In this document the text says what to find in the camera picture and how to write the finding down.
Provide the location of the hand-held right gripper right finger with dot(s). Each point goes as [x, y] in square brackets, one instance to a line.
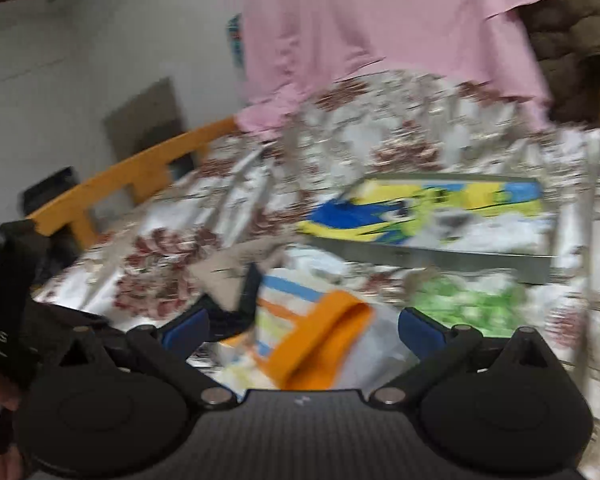
[422, 332]

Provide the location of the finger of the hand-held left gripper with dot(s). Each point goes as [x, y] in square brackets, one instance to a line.
[240, 305]

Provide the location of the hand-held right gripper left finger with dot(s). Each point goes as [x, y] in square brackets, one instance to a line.
[186, 332]

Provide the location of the striped sock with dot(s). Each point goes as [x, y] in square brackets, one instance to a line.
[285, 300]

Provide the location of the metal tray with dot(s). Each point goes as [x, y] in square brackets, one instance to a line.
[430, 261]

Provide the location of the orange cloth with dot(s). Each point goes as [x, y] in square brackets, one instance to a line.
[325, 340]

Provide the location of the glass jar green filling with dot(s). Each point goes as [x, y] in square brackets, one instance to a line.
[470, 305]

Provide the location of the black box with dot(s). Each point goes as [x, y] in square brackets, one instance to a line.
[50, 191]

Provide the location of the yellow blue printed cloth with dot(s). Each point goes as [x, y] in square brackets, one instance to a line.
[380, 210]

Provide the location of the white fluffy cloth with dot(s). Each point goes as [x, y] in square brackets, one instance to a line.
[510, 232]

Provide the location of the floral satin blanket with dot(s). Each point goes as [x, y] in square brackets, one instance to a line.
[380, 125]

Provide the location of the pink cloth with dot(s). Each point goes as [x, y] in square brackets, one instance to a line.
[380, 20]

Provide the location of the brown quilted blanket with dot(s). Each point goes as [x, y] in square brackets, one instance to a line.
[580, 35]

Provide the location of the wooden bed frame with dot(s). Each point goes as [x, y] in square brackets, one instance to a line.
[130, 165]

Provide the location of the grey wall panel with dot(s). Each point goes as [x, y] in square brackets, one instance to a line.
[145, 115]

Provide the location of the colourful wall poster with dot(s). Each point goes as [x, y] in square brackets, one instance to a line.
[235, 40]

